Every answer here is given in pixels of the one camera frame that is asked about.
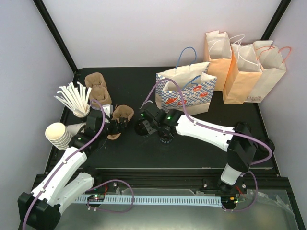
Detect black coffee cup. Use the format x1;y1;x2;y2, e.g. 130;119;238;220
134;119;155;137
160;134;174;144

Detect brown carrier half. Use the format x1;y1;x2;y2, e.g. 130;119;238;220
107;105;134;140

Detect black coffee cup front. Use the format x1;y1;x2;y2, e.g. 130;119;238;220
160;134;174;144

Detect blue checkered paper bag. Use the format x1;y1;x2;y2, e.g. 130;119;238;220
155;61;217;115

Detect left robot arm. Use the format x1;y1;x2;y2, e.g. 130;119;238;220
17;110;129;230

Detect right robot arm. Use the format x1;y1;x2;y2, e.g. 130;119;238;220
135;102;274;194

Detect brown cup carrier stack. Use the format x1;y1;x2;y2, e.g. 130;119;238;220
84;72;112;105

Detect lying white paper cup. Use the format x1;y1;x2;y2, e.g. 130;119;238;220
66;122;86;136

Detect cup of white straws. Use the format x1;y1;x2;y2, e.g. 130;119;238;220
54;82;92;118

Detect white paper cup stack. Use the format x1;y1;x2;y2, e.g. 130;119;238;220
45;122;72;150

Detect orange paper bag middle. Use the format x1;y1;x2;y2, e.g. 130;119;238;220
223;44;262;104

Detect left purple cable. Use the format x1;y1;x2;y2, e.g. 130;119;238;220
23;98;106;230

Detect purple cable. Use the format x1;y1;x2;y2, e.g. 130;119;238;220
142;78;274;166
23;98;106;230

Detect orange paper bag white handles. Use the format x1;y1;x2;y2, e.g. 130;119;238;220
204;30;245;91

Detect light blue cable duct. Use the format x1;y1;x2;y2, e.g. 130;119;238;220
90;195;222;207

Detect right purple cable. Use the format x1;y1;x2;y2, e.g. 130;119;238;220
142;78;274;166

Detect beige paper bag orange handles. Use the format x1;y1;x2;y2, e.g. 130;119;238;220
245;40;291;103

